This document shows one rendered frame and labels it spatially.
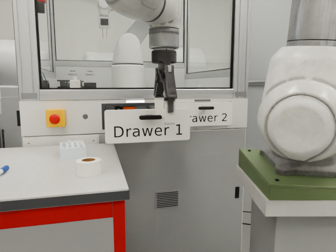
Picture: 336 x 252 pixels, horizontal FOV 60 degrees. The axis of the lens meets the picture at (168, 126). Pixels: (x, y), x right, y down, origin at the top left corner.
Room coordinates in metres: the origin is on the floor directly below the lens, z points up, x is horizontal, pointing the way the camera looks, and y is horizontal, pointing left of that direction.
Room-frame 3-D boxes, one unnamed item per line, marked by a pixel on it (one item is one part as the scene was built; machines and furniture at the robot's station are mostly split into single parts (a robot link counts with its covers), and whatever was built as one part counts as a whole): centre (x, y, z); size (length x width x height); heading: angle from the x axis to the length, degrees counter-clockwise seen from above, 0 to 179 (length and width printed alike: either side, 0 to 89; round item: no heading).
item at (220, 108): (1.35, -0.16, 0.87); 0.29 x 0.02 x 0.11; 104
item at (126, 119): (0.98, 0.07, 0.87); 0.29 x 0.02 x 0.11; 104
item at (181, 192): (1.76, 0.21, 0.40); 1.03 x 0.95 x 0.80; 104
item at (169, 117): (0.82, 0.00, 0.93); 0.03 x 0.01 x 0.07; 104
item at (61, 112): (1.18, 0.46, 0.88); 0.07 x 0.05 x 0.07; 104
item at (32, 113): (1.76, 0.22, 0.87); 1.02 x 0.95 x 0.14; 104
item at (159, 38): (0.89, 0.01, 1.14); 0.09 x 0.09 x 0.06
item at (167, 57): (0.89, 0.01, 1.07); 0.08 x 0.07 x 0.09; 14
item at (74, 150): (1.02, 0.34, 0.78); 0.12 x 0.08 x 0.04; 20
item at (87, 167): (0.80, 0.22, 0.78); 0.07 x 0.07 x 0.04
